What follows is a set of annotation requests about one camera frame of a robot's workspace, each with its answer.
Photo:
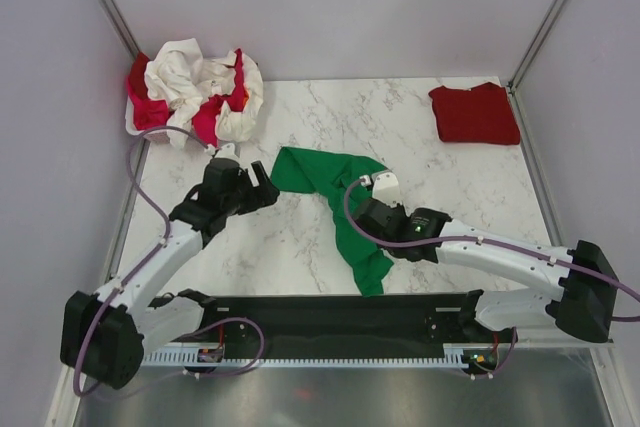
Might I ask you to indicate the white laundry basket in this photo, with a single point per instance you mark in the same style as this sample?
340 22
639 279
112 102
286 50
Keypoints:
159 136

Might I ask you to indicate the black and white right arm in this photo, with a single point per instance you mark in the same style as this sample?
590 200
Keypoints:
573 289

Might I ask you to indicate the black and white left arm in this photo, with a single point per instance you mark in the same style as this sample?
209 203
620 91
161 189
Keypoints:
107 334

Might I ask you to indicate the crumpled white shirt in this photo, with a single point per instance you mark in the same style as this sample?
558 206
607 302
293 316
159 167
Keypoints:
182 77
237 120

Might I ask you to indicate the right aluminium frame post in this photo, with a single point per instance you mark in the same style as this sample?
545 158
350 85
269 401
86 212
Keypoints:
539 39

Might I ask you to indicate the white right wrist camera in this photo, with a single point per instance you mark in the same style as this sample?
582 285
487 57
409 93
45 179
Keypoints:
384 187

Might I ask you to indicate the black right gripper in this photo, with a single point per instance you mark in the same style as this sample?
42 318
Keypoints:
399 208

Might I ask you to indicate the folded dark red t shirt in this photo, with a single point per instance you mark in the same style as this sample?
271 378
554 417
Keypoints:
481 114

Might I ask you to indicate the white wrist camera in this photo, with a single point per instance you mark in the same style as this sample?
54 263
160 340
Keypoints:
384 187
226 151

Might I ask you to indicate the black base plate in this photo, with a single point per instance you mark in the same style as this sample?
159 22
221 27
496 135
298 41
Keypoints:
347 320

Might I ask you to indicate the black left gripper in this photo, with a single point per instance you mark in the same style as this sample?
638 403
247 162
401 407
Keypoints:
260 196

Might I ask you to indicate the aluminium front rail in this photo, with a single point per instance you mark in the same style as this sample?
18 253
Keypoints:
540 337

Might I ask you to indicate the crumpled pink shirt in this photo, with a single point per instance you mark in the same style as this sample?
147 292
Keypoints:
151 115

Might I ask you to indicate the white slotted cable duct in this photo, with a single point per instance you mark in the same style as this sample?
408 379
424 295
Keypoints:
438 356

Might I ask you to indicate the crumpled red shirt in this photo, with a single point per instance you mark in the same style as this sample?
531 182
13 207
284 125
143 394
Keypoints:
135 81

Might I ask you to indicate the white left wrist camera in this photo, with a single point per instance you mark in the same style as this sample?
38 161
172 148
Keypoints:
226 151

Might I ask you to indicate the green t shirt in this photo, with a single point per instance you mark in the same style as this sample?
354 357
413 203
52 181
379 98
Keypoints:
306 171

